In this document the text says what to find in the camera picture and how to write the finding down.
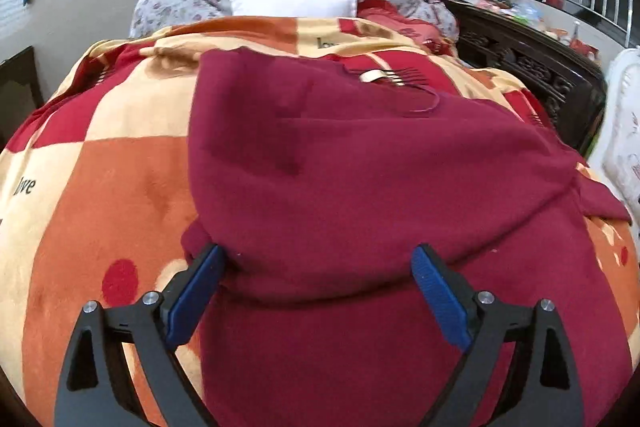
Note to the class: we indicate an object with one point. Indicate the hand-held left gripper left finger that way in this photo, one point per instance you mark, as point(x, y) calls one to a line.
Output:
point(192, 294)

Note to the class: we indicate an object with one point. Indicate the dark wooden cabinet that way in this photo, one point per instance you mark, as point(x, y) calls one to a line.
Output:
point(20, 82)

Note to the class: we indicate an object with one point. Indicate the white ornate chair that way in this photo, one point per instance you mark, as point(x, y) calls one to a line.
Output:
point(622, 132)

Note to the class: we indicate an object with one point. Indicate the maroon knit sweater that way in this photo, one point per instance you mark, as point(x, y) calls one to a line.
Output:
point(350, 167)

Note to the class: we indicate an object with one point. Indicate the white pillow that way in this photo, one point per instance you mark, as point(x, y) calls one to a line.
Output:
point(295, 4)

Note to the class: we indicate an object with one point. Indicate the clear plastic bag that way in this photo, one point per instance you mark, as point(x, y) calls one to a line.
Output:
point(522, 9)

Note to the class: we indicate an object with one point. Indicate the orange red checked printed blanket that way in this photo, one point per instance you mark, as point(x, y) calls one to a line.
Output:
point(115, 187)

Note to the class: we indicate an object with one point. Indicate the red ruffled cloth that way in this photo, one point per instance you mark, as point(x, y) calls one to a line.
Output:
point(390, 14)

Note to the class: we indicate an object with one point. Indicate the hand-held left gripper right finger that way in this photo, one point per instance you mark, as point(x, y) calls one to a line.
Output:
point(442, 294)

